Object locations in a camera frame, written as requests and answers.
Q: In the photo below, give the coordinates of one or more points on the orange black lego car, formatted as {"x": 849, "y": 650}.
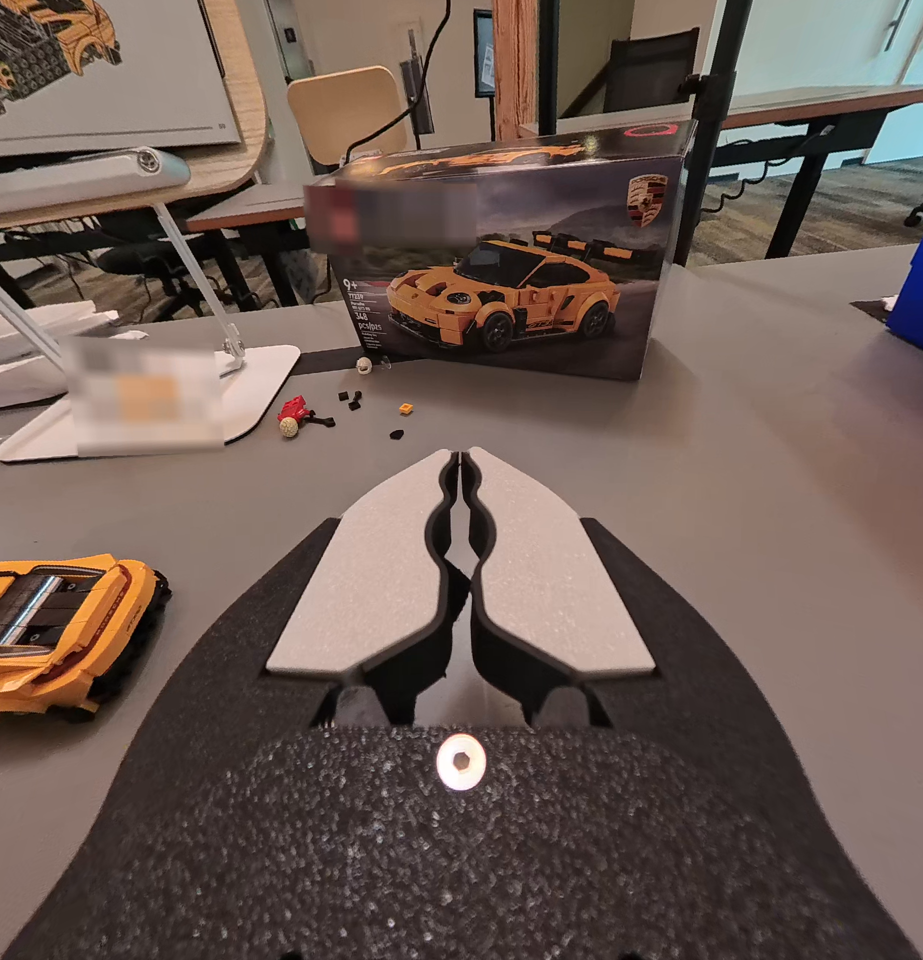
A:
{"x": 79, "y": 652}

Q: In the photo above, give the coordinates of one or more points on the lego set box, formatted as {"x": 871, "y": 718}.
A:
{"x": 641, "y": 315}

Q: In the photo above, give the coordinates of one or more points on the black metal pole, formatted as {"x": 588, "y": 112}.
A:
{"x": 720, "y": 112}

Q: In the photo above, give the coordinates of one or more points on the rough wooden post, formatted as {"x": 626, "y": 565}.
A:
{"x": 515, "y": 67}

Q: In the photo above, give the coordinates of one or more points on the lego instruction booklet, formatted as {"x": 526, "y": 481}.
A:
{"x": 131, "y": 90}

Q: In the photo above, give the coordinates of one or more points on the light wooden chair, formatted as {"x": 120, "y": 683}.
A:
{"x": 349, "y": 112}

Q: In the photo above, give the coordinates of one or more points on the white book stand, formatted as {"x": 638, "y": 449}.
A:
{"x": 259, "y": 375}

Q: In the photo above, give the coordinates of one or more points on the black high-back office chair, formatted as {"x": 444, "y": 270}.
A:
{"x": 649, "y": 75}

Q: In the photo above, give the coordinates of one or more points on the blue plastic bin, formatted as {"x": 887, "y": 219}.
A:
{"x": 919, "y": 300}

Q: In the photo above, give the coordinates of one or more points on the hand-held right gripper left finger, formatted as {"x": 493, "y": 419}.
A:
{"x": 364, "y": 585}

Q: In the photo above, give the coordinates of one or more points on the wall notice panel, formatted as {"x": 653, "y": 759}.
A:
{"x": 484, "y": 52}

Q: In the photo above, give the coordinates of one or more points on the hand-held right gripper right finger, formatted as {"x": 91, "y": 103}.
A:
{"x": 559, "y": 592}

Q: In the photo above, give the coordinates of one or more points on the black swivel office chair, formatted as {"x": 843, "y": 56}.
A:
{"x": 154, "y": 262}

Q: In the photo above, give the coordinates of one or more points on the wooden desk black legs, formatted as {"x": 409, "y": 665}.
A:
{"x": 844, "y": 101}

